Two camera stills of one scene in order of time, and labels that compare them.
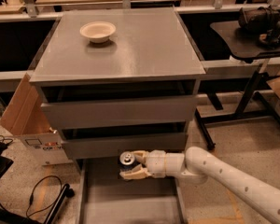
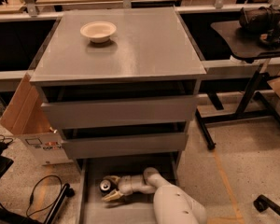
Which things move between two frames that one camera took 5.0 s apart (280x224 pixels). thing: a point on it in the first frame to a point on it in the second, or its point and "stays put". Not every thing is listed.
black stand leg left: x=2 y=217 stays put
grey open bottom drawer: x=104 y=198 stays put
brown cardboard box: x=26 y=118 stays put
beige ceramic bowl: x=98 y=31 stays put
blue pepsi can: x=127 y=161 to x=105 y=185
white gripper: x=156 y=163 to x=126 y=186
